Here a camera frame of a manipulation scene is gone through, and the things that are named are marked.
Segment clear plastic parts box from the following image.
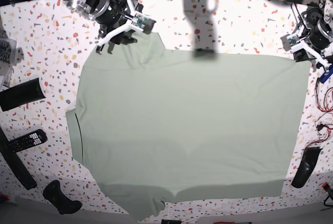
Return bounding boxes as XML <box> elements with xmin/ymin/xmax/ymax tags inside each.
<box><xmin>1</xmin><ymin>30</ymin><xmax>17</xmax><ymax>65</ymax></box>

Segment red object bottom left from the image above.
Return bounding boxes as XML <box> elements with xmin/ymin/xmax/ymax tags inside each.
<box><xmin>0</xmin><ymin>194</ymin><xmax>9</xmax><ymax>202</ymax></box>

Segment black game controller grip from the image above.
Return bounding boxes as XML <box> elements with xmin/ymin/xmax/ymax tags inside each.
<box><xmin>43</xmin><ymin>180</ymin><xmax>83</xmax><ymax>215</ymax></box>

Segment red and black wires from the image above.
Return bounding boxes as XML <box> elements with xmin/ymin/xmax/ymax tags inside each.
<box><xmin>303</xmin><ymin>78</ymin><xmax>333</xmax><ymax>154</ymax></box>

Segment red connector bottom right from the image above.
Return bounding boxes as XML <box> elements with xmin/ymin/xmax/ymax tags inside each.
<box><xmin>322</xmin><ymin>182</ymin><xmax>330</xmax><ymax>191</ymax></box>

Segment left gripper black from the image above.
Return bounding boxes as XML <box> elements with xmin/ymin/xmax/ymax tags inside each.
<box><xmin>308</xmin><ymin>23</ymin><xmax>332</xmax><ymax>72</ymax></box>

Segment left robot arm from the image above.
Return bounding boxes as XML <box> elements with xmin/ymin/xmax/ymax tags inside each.
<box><xmin>287</xmin><ymin>0</ymin><xmax>332</xmax><ymax>76</ymax></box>

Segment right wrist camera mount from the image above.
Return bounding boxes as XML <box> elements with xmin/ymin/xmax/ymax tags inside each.
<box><xmin>92</xmin><ymin>0</ymin><xmax>156</xmax><ymax>46</ymax></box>

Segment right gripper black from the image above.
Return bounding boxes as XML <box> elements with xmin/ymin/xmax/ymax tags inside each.
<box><xmin>94</xmin><ymin>0</ymin><xmax>127</xmax><ymax>54</ymax></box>

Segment blue plastic clamp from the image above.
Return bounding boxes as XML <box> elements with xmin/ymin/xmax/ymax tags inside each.
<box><xmin>319</xmin><ymin>65</ymin><xmax>333</xmax><ymax>83</ymax></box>

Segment black remote control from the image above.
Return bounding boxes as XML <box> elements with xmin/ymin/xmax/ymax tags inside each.
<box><xmin>8</xmin><ymin>129</ymin><xmax>47</xmax><ymax>153</ymax></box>

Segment small clear plastic container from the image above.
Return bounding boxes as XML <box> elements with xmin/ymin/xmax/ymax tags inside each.
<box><xmin>1</xmin><ymin>64</ymin><xmax>12</xmax><ymax>88</ymax></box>

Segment black curved pad right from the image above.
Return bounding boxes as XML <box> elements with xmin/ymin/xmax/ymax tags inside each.
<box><xmin>291</xmin><ymin>147</ymin><xmax>322</xmax><ymax>189</ymax></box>

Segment black small tool bottom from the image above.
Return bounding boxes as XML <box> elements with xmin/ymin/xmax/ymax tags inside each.
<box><xmin>161</xmin><ymin>219</ymin><xmax>182</xmax><ymax>224</ymax></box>

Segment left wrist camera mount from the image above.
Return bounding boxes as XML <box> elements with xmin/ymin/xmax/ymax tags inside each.
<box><xmin>280</xmin><ymin>33</ymin><xmax>331</xmax><ymax>73</ymax></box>

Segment light green T-shirt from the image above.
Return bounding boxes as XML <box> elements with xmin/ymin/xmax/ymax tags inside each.
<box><xmin>66</xmin><ymin>33</ymin><xmax>310</xmax><ymax>221</ymax></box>

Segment long black bar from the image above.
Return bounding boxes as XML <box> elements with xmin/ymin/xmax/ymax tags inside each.
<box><xmin>1</xmin><ymin>129</ymin><xmax>37</xmax><ymax>190</ymax></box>

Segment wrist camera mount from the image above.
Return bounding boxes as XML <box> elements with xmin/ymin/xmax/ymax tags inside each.
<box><xmin>280</xmin><ymin>33</ymin><xmax>331</xmax><ymax>73</ymax></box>
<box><xmin>92</xmin><ymin>0</ymin><xmax>156</xmax><ymax>46</ymax></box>

